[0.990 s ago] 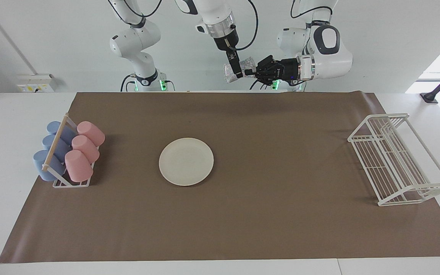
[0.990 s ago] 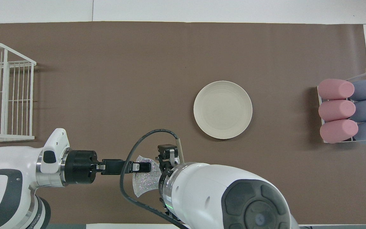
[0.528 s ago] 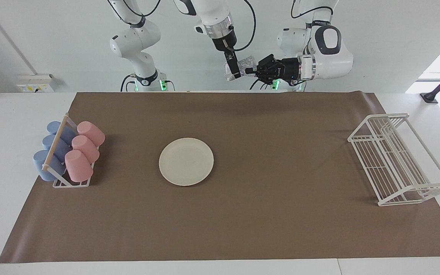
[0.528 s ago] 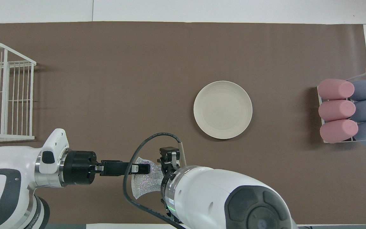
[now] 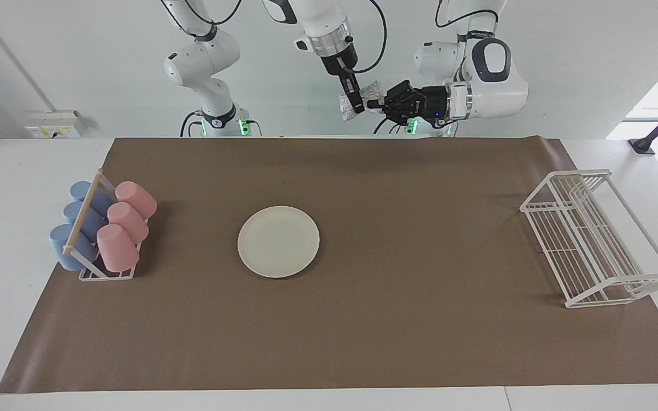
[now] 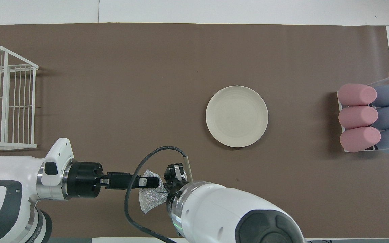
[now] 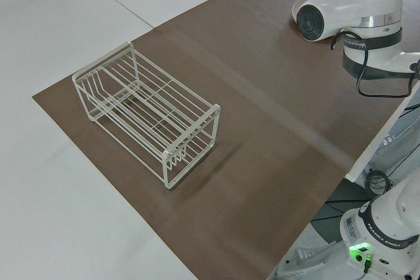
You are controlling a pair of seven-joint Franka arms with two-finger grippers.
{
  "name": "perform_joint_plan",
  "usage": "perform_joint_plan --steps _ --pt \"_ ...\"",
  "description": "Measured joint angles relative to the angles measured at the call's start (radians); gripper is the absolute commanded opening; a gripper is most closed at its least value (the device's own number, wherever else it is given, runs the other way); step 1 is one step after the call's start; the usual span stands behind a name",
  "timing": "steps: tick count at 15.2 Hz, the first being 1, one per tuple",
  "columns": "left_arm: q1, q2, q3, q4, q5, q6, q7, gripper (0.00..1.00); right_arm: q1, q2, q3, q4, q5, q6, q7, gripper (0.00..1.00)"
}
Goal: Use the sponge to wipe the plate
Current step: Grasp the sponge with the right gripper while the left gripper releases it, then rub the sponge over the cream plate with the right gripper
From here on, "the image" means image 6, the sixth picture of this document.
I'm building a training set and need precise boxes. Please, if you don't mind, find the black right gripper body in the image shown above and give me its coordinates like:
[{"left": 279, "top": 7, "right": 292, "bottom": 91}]
[{"left": 163, "top": 174, "right": 183, "bottom": 200}]

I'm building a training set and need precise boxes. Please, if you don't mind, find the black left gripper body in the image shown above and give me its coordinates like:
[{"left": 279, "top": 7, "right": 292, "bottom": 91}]
[{"left": 67, "top": 161, "right": 109, "bottom": 200}]

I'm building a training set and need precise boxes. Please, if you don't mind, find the silver mesh sponge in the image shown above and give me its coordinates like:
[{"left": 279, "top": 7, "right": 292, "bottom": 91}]
[{"left": 138, "top": 168, "right": 188, "bottom": 214}]

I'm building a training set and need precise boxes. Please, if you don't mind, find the clear acrylic cup holder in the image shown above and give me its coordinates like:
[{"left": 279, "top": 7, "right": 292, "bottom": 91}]
[{"left": 336, "top": 76, "right": 389, "bottom": 155}]

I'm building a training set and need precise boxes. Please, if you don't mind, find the cream round plate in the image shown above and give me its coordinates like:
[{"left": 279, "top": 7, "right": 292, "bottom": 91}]
[{"left": 206, "top": 85, "right": 269, "bottom": 148}]

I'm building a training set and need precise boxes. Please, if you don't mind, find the white wire dish rack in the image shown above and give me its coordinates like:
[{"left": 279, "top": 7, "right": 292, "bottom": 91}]
[{"left": 0, "top": 45, "right": 39, "bottom": 151}]

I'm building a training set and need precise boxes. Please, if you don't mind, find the brown paper table mat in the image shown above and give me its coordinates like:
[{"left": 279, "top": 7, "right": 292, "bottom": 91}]
[{"left": 0, "top": 23, "right": 389, "bottom": 238}]

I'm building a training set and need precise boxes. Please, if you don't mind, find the pink cup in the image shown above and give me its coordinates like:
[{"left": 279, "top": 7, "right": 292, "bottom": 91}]
[
  {"left": 340, "top": 127, "right": 382, "bottom": 153},
  {"left": 338, "top": 106, "right": 379, "bottom": 130},
  {"left": 337, "top": 83, "right": 377, "bottom": 107}
]

